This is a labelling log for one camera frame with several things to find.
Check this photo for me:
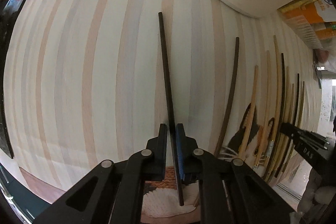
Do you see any black chopstick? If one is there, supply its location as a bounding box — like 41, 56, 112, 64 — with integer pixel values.
158, 11, 185, 206
275, 73, 300, 178
267, 53, 286, 182

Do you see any light wooden chopstick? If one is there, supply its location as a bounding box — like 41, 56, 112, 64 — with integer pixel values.
273, 67, 294, 178
238, 65, 259, 159
263, 35, 282, 181
253, 50, 272, 169
282, 81, 305, 172

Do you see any black stove top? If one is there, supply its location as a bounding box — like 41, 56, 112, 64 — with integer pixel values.
0, 97, 14, 159

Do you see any dark brown chopstick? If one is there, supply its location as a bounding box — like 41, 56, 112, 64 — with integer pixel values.
214, 37, 240, 157

